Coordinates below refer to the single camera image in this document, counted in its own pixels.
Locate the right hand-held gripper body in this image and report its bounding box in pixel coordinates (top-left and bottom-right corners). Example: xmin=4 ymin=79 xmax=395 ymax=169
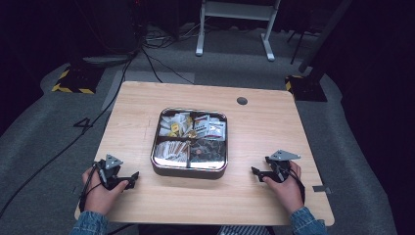
xmin=264 ymin=149 xmax=301 ymax=183

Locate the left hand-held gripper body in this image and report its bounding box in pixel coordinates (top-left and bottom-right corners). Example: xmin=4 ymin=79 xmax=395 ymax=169
xmin=93 ymin=154 xmax=132 ymax=191

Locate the divided metal tray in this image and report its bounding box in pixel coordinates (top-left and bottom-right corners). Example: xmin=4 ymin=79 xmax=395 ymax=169
xmin=150 ymin=107 xmax=229 ymax=180

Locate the pile of white red-label packets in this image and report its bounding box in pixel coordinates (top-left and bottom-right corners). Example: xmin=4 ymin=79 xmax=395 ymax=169
xmin=193 ymin=114 xmax=227 ymax=142

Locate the person's right hand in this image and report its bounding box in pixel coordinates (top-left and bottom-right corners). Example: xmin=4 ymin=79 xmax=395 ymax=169
xmin=261 ymin=160 xmax=305 ymax=215

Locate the person's left hand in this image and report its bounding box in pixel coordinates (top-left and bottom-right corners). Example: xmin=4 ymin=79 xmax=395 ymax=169
xmin=81 ymin=166 xmax=130 ymax=216

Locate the pile of white brown sticks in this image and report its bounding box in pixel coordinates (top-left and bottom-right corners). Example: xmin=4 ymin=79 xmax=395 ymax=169
xmin=154 ymin=140 xmax=190 ymax=164

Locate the grey tape strip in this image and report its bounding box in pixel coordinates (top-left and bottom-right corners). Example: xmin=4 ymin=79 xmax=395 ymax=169
xmin=311 ymin=184 xmax=333 ymax=195

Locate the pile of dark packets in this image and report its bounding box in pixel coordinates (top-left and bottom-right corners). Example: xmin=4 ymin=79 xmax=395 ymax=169
xmin=189 ymin=138 xmax=227 ymax=165

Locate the person's striped clothing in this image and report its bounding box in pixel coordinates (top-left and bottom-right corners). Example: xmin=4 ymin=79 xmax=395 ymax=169
xmin=217 ymin=224 xmax=272 ymax=235

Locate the pile of white yellow packets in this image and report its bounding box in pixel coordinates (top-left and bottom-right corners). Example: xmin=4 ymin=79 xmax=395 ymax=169
xmin=159 ymin=112 xmax=194 ymax=138

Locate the black yellow striped base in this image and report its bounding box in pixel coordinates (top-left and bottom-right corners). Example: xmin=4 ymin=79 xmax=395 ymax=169
xmin=285 ymin=74 xmax=328 ymax=103
xmin=51 ymin=67 xmax=103 ymax=95

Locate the black tripod leg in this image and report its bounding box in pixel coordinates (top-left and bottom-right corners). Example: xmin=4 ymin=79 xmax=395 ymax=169
xmin=286 ymin=28 xmax=315 ymax=66

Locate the black slanted pole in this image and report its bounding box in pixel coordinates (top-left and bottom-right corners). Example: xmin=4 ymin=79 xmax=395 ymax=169
xmin=298 ymin=0 xmax=354 ymax=74

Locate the white metal stand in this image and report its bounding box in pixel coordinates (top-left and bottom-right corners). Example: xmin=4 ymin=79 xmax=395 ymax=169
xmin=195 ymin=0 xmax=282 ymax=63

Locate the left hand-held gripper cable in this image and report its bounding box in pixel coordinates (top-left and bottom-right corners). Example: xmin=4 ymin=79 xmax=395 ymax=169
xmin=78 ymin=162 xmax=103 ymax=213

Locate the long black floor cable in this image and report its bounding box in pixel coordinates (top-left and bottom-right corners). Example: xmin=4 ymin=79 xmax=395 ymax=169
xmin=0 ymin=48 xmax=140 ymax=219

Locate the thin black floor cable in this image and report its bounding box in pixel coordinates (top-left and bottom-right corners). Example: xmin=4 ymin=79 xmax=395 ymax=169
xmin=141 ymin=48 xmax=196 ymax=85

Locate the bundle of floor cables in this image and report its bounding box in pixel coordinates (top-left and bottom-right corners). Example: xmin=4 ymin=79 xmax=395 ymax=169
xmin=143 ymin=22 xmax=205 ymax=50

